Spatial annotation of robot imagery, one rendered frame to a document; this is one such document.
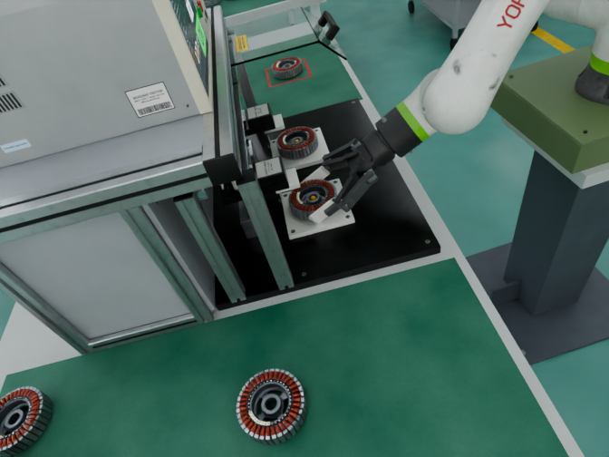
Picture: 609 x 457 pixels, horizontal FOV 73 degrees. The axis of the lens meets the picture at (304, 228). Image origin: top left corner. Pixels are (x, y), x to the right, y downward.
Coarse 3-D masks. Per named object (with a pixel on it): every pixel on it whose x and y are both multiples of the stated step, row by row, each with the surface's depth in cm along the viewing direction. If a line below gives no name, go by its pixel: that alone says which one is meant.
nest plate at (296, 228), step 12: (336, 180) 101; (288, 192) 102; (288, 204) 99; (288, 216) 96; (336, 216) 93; (348, 216) 92; (288, 228) 93; (300, 228) 92; (312, 228) 92; (324, 228) 92
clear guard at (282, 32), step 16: (272, 16) 107; (288, 16) 104; (304, 16) 102; (240, 32) 104; (256, 32) 101; (272, 32) 99; (288, 32) 97; (304, 32) 96; (320, 32) 98; (256, 48) 94; (272, 48) 93; (288, 48) 91; (336, 48) 96
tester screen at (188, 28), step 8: (176, 0) 62; (184, 0) 69; (176, 8) 60; (184, 8) 67; (184, 16) 65; (184, 24) 63; (192, 24) 71; (184, 32) 61; (192, 32) 69; (192, 40) 67; (192, 48) 65; (200, 48) 73; (192, 56) 63; (200, 56) 71; (200, 64) 68; (200, 72) 66
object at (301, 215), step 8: (304, 184) 97; (312, 184) 96; (320, 184) 96; (328, 184) 95; (296, 192) 95; (304, 192) 97; (312, 192) 98; (320, 192) 97; (328, 192) 94; (336, 192) 93; (288, 200) 95; (296, 200) 94; (304, 200) 96; (312, 200) 94; (320, 200) 95; (296, 208) 92; (304, 208) 91; (312, 208) 91; (296, 216) 94; (304, 216) 92
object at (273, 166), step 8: (264, 160) 89; (272, 160) 88; (280, 160) 88; (256, 168) 87; (264, 168) 87; (272, 168) 86; (280, 168) 86; (256, 176) 86; (264, 176) 85; (272, 176) 85; (280, 176) 85; (288, 176) 90; (296, 176) 89; (264, 184) 86; (272, 184) 86; (280, 184) 86; (288, 184) 87; (296, 184) 88; (232, 192) 87; (264, 192) 87; (280, 192) 88; (224, 200) 87; (232, 200) 87; (240, 200) 87
